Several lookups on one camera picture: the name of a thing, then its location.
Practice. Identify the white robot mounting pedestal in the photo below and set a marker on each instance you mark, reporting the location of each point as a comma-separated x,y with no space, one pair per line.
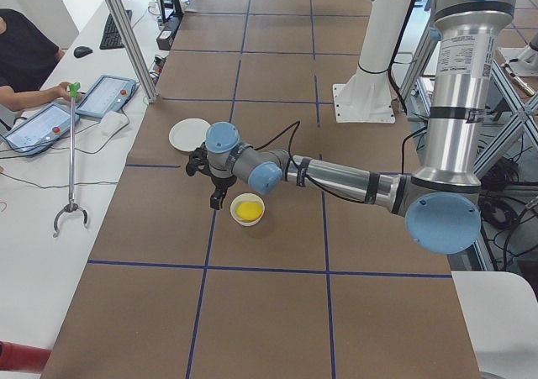
366,97

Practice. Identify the red object at corner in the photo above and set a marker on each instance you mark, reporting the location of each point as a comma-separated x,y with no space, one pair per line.
23,358

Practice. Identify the blue teach pendant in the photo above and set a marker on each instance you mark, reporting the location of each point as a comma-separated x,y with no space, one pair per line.
107,94
39,132

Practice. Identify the white cloth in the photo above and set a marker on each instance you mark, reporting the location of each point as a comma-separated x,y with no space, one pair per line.
112,122

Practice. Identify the black box on table edge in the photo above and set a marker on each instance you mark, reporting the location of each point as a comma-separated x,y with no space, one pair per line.
166,37

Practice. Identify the white side table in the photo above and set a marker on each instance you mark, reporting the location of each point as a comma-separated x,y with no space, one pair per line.
500,311

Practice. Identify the blue teach pendant far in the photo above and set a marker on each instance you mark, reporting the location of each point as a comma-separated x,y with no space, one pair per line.
107,94

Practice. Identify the person in black shirt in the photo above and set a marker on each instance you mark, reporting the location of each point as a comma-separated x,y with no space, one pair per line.
28,57

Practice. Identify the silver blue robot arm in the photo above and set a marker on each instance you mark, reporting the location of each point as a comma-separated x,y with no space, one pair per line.
438,201

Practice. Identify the black keyboard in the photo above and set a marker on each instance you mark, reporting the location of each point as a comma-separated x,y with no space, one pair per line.
111,38

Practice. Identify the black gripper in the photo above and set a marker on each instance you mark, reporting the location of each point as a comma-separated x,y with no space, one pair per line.
222,182

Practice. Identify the person's forearm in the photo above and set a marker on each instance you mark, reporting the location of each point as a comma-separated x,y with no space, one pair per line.
18,101

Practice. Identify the white round plate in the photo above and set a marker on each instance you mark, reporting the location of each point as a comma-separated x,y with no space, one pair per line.
188,134

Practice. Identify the person's hand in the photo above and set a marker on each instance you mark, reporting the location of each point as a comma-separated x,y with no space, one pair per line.
62,91

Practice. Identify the yellow lemon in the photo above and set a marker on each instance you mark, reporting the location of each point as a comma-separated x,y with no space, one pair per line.
248,211

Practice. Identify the blue teach pendant near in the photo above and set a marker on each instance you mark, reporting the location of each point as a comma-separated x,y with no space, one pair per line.
39,132

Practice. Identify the aluminium frame post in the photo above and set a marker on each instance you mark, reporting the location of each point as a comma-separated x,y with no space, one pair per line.
117,10

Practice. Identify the metal reacher grabber tool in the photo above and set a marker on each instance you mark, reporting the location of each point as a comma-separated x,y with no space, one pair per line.
72,206

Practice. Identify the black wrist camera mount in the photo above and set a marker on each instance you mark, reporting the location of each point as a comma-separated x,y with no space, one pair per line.
198,161

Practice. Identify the black computer mouse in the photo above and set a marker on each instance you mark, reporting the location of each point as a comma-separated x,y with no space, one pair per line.
82,51

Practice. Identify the white plastic bowl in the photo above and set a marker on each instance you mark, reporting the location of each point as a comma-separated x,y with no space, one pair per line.
245,197

